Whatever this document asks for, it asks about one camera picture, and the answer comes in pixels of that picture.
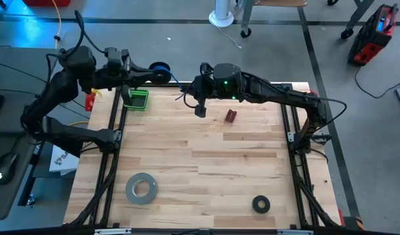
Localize black aluminium table frame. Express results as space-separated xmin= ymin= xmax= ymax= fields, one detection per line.
xmin=67 ymin=81 xmax=341 ymax=229

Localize red and black tool case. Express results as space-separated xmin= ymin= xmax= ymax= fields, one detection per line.
xmin=346 ymin=3 xmax=399 ymax=67

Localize red floor bin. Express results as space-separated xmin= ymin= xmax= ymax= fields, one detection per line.
xmin=22 ymin=0 xmax=72 ymax=8

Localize white pole base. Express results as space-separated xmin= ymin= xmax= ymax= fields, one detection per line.
xmin=208 ymin=0 xmax=235 ymax=28

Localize black floor cable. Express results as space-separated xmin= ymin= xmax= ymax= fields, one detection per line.
xmin=354 ymin=65 xmax=400 ymax=99

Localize white floor cable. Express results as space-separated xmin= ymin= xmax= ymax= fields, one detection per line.
xmin=216 ymin=25 xmax=242 ymax=50

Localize small black tape roll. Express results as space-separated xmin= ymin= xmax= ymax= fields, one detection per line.
xmin=252 ymin=195 xmax=271 ymax=215

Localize grey wheeled cart legs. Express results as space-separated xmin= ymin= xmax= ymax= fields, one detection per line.
xmin=327 ymin=0 xmax=376 ymax=40

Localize reddish brown connector block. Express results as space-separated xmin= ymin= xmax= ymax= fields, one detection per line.
xmin=224 ymin=109 xmax=238 ymax=124

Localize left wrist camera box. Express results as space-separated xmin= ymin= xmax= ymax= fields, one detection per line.
xmin=104 ymin=47 xmax=122 ymax=69

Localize black computer mouse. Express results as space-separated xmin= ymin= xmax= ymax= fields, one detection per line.
xmin=0 ymin=152 xmax=18 ymax=186

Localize green plastic bin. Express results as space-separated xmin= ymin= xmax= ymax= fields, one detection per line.
xmin=129 ymin=88 xmax=150 ymax=111

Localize dark grey desk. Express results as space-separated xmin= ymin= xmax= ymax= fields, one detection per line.
xmin=0 ymin=132 xmax=41 ymax=221

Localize grey tape roll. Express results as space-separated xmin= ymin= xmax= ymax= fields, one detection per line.
xmin=125 ymin=172 xmax=159 ymax=206

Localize blue cord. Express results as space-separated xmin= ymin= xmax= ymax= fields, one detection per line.
xmin=152 ymin=65 xmax=188 ymax=101

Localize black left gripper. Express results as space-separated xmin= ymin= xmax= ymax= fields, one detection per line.
xmin=112 ymin=48 xmax=154 ymax=107

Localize silver frame bracket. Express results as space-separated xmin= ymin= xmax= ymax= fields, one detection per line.
xmin=94 ymin=228 xmax=132 ymax=235
xmin=277 ymin=229 xmax=314 ymax=235

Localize wheeled cart with wooden top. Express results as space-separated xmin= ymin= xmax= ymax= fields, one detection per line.
xmin=241 ymin=0 xmax=308 ymax=39

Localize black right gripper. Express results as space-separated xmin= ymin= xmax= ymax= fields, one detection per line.
xmin=186 ymin=63 xmax=216 ymax=101

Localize white printed box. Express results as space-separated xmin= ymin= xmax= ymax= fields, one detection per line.
xmin=48 ymin=149 xmax=80 ymax=176

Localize yellow cable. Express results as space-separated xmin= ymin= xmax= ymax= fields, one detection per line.
xmin=54 ymin=0 xmax=63 ymax=50

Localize black cord spool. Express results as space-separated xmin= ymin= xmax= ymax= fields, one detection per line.
xmin=148 ymin=61 xmax=172 ymax=86

